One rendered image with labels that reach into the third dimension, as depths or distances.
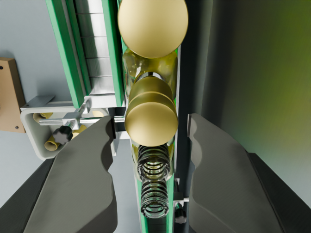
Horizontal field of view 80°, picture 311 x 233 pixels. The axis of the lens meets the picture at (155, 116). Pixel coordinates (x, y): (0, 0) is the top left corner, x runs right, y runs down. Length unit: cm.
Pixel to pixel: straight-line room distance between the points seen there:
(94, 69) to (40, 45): 21
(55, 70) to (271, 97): 51
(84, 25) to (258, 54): 29
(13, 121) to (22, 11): 30
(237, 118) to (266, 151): 7
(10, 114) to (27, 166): 24
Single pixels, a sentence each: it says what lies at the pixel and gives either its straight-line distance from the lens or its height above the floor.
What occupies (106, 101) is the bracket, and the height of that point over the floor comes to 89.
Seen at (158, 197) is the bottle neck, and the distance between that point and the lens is 21.
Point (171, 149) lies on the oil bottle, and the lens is 24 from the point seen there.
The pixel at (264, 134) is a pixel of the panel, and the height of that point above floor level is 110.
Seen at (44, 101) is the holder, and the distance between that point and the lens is 59.
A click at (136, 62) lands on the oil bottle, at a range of 18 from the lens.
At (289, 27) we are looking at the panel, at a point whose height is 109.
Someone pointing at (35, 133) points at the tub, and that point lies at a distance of 61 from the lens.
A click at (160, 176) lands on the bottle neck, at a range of 18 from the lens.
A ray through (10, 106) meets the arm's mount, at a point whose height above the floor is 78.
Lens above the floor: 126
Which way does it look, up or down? 60 degrees down
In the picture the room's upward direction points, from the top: 177 degrees clockwise
